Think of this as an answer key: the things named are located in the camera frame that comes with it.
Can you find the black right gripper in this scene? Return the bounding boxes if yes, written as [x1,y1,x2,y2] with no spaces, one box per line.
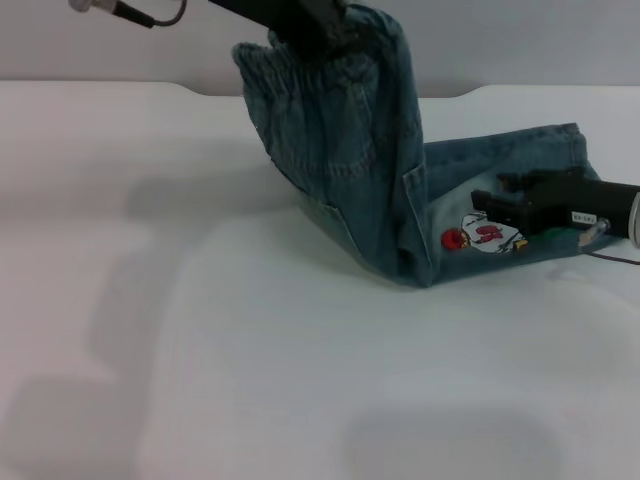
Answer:
[471,167,635,237]

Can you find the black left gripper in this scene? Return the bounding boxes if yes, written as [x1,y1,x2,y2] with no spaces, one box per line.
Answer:
[208,0,362,53]

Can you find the blue denim shorts with print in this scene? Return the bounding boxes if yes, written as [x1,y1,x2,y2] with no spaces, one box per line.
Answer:
[230,2,619,290]

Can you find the black cable with clear plug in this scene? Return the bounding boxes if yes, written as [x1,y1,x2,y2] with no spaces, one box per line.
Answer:
[577,218,640,264]

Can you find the black cable with metal plug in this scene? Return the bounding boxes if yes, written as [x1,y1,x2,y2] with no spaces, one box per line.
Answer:
[68,0,187,29]

